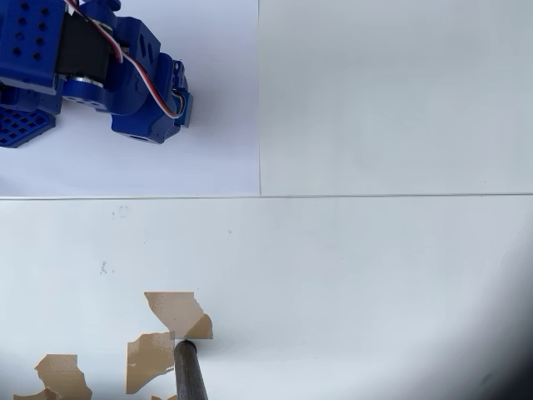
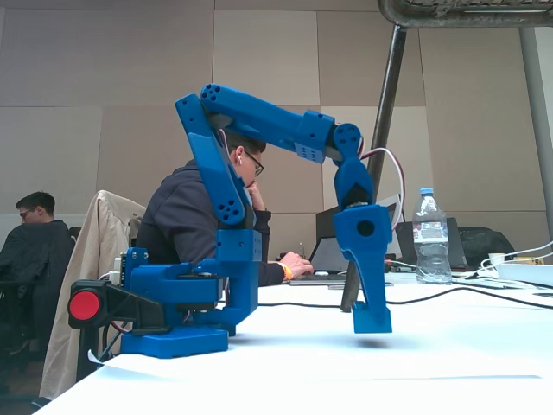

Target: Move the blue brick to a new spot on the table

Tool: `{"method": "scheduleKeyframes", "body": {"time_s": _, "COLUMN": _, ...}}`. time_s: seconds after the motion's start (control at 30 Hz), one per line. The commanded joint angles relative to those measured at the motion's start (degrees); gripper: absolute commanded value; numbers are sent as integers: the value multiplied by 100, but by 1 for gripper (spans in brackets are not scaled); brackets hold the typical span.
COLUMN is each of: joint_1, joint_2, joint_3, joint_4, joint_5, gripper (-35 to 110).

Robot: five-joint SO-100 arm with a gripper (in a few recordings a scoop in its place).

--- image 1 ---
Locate white paper sheet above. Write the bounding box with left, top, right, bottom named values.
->
left=0, top=0, right=262, bottom=198

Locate dark metal pole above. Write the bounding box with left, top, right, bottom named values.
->
left=172, top=338, right=209, bottom=400

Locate white red black servo cable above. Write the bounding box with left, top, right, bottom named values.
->
left=63, top=0, right=186, bottom=121

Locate blue grid base plate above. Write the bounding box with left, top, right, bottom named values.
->
left=0, top=103, right=57, bottom=149

